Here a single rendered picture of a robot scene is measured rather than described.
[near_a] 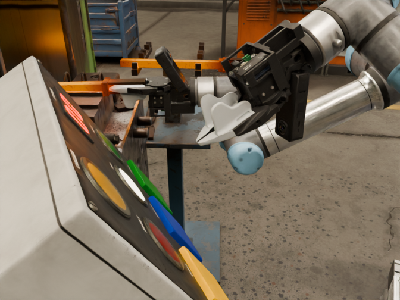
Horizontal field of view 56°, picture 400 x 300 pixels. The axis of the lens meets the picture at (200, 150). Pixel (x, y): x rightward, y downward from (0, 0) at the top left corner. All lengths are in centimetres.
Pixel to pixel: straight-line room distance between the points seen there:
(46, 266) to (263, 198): 206
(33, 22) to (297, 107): 86
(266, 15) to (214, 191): 253
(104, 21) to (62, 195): 444
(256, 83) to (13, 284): 39
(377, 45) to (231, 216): 161
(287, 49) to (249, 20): 380
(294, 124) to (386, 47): 16
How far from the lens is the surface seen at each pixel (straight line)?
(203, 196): 224
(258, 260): 188
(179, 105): 95
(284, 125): 61
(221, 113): 53
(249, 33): 438
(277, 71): 54
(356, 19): 61
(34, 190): 26
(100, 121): 93
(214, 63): 127
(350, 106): 88
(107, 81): 96
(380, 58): 61
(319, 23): 59
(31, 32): 124
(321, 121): 87
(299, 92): 59
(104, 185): 28
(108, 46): 470
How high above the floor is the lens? 133
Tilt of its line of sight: 29 degrees down
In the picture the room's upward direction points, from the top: straight up
